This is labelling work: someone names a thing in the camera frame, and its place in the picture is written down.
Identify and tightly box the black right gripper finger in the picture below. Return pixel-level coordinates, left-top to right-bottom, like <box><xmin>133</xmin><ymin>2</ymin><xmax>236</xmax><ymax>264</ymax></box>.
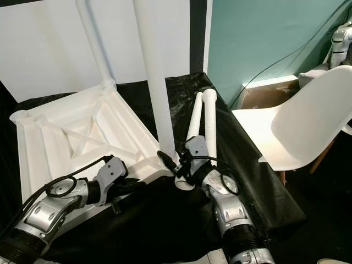
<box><xmin>157</xmin><ymin>150</ymin><xmax>178</xmax><ymax>172</ymax></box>

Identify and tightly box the white plastic table leg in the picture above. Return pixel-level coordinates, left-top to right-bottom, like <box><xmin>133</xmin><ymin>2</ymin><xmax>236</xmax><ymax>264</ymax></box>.
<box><xmin>175</xmin><ymin>91</ymin><xmax>205</xmax><ymax>191</ymax></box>
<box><xmin>133</xmin><ymin>0</ymin><xmax>180</xmax><ymax>163</ymax></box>
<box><xmin>202</xmin><ymin>89</ymin><xmax>218</xmax><ymax>161</ymax></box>
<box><xmin>74</xmin><ymin>0</ymin><xmax>117</xmax><ymax>86</ymax></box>

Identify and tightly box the white plastic table top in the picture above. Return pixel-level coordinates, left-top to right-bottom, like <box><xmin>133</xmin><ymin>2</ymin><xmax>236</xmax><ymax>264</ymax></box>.
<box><xmin>9</xmin><ymin>81</ymin><xmax>174</xmax><ymax>221</ymax></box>

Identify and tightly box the black cloth cover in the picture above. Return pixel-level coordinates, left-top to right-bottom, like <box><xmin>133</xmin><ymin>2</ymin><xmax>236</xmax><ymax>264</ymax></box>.
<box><xmin>0</xmin><ymin>70</ymin><xmax>306</xmax><ymax>264</ymax></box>

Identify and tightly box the white robot body panel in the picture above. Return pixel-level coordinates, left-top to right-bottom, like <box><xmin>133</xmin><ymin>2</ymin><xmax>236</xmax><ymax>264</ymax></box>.
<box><xmin>190</xmin><ymin>250</ymin><xmax>227</xmax><ymax>264</ymax></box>

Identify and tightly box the white plastic chair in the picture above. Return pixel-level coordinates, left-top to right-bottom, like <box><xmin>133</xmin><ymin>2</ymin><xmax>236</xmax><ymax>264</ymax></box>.
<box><xmin>231</xmin><ymin>65</ymin><xmax>352</xmax><ymax>173</ymax></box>

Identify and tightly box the grey cushion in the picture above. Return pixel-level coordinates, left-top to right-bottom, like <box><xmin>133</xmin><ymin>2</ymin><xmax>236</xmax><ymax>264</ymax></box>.
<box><xmin>298</xmin><ymin>69</ymin><xmax>331</xmax><ymax>89</ymax></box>

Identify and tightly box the white slipper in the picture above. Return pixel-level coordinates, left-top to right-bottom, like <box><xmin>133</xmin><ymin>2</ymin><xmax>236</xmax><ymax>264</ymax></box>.
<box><xmin>316</xmin><ymin>258</ymin><xmax>352</xmax><ymax>264</ymax></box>

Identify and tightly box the white grey machine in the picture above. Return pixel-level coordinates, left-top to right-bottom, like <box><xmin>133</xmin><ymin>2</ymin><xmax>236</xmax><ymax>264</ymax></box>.
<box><xmin>329</xmin><ymin>22</ymin><xmax>352</xmax><ymax>70</ymax></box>

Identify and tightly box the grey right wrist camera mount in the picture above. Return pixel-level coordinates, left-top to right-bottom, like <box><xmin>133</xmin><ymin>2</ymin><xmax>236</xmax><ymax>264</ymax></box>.
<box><xmin>184</xmin><ymin>136</ymin><xmax>210</xmax><ymax>172</ymax></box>

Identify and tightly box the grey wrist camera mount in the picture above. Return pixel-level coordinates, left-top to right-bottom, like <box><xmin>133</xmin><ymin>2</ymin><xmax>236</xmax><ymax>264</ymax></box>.
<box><xmin>96</xmin><ymin>156</ymin><xmax>129</xmax><ymax>191</ymax></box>
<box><xmin>184</xmin><ymin>136</ymin><xmax>210</xmax><ymax>172</ymax></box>

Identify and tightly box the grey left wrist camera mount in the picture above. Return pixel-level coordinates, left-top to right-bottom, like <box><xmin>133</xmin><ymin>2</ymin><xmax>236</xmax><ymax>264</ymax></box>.
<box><xmin>96</xmin><ymin>156</ymin><xmax>129</xmax><ymax>191</ymax></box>

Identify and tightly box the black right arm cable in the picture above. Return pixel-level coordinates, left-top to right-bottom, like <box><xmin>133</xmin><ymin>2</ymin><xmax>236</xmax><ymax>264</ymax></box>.
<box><xmin>179</xmin><ymin>156</ymin><xmax>240</xmax><ymax>196</ymax></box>

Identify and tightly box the black vertical post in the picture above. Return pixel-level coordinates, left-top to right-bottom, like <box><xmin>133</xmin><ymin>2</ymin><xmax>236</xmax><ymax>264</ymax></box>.
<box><xmin>188</xmin><ymin>0</ymin><xmax>208</xmax><ymax>75</ymax></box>

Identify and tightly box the thin black wall cable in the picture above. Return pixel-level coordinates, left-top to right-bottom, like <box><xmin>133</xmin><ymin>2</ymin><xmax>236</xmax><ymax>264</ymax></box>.
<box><xmin>228</xmin><ymin>0</ymin><xmax>352</xmax><ymax>108</ymax></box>

